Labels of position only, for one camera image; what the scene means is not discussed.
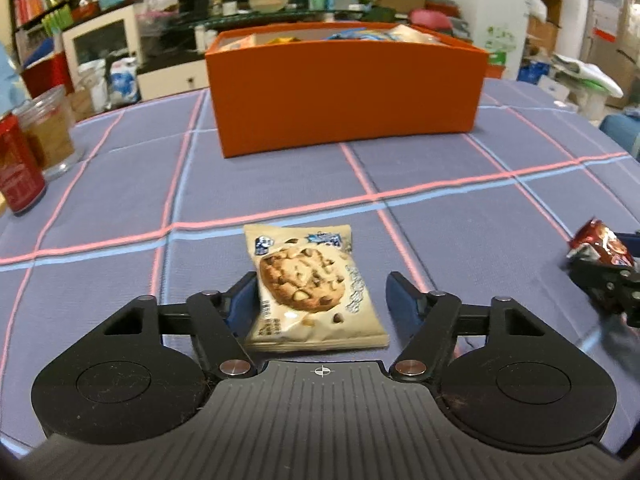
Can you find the bookshelf with books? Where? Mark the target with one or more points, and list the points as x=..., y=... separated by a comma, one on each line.
x=35, y=5

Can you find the beige cookie packet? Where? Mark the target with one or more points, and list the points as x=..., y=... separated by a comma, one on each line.
x=300, y=275

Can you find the orange cardboard box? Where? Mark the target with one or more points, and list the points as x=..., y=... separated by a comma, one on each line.
x=340, y=95

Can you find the blue white bag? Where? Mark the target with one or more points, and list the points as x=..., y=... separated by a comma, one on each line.
x=122, y=82

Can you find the white beige snack packet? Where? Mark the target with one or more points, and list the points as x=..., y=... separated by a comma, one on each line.
x=415, y=34

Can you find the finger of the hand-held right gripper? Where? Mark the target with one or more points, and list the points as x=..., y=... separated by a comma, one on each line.
x=632, y=245
x=607, y=287

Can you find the white glass-door cabinet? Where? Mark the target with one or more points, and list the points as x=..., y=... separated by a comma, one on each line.
x=100, y=17

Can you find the blue star cloth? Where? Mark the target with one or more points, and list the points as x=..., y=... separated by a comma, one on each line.
x=7, y=80

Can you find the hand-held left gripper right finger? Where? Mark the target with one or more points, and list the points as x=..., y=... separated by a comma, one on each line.
x=402, y=300

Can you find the blue plaid tablecloth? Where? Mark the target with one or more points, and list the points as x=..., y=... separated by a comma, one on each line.
x=100, y=200

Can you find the white chest freezer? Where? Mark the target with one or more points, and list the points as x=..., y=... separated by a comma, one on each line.
x=490, y=10

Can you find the red drink can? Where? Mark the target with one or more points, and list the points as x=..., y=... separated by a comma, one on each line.
x=17, y=170

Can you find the yellow snack packet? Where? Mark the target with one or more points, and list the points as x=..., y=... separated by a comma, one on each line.
x=282, y=40

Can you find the red chair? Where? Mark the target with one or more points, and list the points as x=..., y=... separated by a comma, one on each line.
x=430, y=17

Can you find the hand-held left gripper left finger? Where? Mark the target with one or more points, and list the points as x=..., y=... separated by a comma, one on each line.
x=242, y=300

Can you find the dark red snack packet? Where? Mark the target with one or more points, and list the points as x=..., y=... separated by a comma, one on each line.
x=602, y=245

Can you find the red box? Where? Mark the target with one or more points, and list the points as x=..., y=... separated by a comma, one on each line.
x=47, y=72

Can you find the white cloth pile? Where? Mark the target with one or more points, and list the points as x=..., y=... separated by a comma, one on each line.
x=585, y=72

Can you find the blue snack packet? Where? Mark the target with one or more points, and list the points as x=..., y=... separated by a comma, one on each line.
x=360, y=35

